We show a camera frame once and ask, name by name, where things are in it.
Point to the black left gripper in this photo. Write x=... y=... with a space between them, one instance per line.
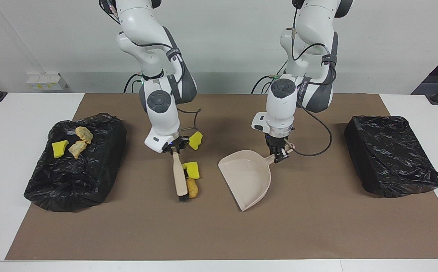
x=276 y=140

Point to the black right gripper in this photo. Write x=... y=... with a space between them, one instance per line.
x=177 y=142

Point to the yellow sponge piece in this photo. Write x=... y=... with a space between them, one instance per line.
x=59 y=149
x=196 y=140
x=192 y=170

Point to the beige hand brush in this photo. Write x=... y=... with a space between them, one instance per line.
x=180 y=177

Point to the beige plastic dustpan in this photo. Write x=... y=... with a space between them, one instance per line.
x=247 y=177

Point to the brown peanut shaped bread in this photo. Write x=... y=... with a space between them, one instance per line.
x=192 y=189

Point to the pale bread lump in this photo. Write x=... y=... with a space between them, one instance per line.
x=84 y=135

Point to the striped croissant piece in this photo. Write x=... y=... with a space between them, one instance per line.
x=77 y=149

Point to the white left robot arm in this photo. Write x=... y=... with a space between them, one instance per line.
x=281 y=109

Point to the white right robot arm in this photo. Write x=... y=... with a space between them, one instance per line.
x=162 y=117

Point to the black bag lined bin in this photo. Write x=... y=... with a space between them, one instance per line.
x=389 y=158
x=75 y=181

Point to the brown table mat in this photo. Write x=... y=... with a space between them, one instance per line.
x=317 y=226

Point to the white box with labels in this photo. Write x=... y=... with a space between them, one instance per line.
x=47 y=82

